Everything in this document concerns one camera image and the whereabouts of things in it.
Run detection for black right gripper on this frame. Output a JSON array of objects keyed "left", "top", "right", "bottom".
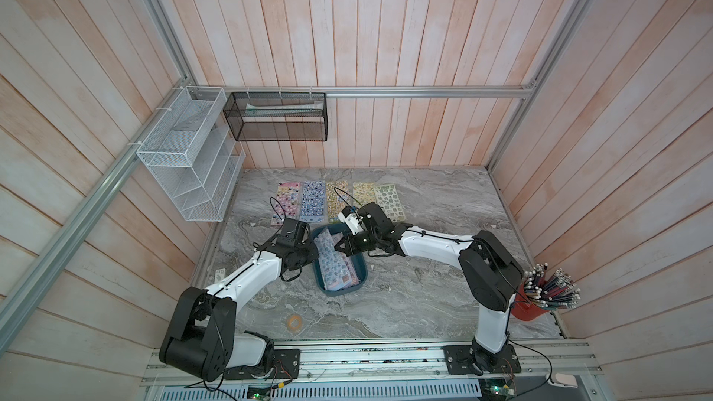
[{"left": 332, "top": 232, "right": 382, "bottom": 257}]

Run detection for white green sticker sheet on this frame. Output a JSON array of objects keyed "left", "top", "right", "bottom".
[{"left": 375, "top": 184, "right": 406, "bottom": 223}]

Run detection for blue penguin sticker sheet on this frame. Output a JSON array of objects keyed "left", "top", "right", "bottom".
[{"left": 300, "top": 181, "right": 326, "bottom": 224}]

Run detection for pink sticker sheet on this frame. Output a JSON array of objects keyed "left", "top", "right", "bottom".
[{"left": 271, "top": 182, "right": 301, "bottom": 226}]

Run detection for green panda sticker sheet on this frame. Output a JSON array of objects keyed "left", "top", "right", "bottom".
[{"left": 353, "top": 182, "right": 377, "bottom": 207}]

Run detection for yellow animal sticker sheet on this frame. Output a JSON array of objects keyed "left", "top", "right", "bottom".
[{"left": 326, "top": 181, "right": 351, "bottom": 224}]

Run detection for lilac gem sticker sheet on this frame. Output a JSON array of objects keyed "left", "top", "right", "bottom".
[{"left": 315, "top": 228, "right": 360, "bottom": 291}]

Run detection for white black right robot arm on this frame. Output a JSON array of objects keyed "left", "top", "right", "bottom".
[{"left": 336, "top": 202, "right": 525, "bottom": 376}]

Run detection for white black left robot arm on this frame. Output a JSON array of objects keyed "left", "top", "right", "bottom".
[{"left": 159, "top": 218, "right": 319, "bottom": 382}]

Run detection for small white card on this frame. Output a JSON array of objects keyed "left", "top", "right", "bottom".
[{"left": 215, "top": 268, "right": 226, "bottom": 284}]

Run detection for red cup of pencils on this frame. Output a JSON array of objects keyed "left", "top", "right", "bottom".
[{"left": 511, "top": 263, "right": 581, "bottom": 321}]

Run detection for black wire mesh basket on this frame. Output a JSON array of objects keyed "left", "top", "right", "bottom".
[{"left": 223, "top": 91, "right": 329, "bottom": 142}]

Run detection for white wire mesh shelf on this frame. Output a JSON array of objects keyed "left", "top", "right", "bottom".
[{"left": 137, "top": 87, "right": 245, "bottom": 223}]

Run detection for aluminium frame bar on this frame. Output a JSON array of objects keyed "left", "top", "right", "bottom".
[{"left": 222, "top": 85, "right": 534, "bottom": 98}]

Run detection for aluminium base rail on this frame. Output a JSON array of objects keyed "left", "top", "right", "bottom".
[{"left": 140, "top": 337, "right": 603, "bottom": 386}]

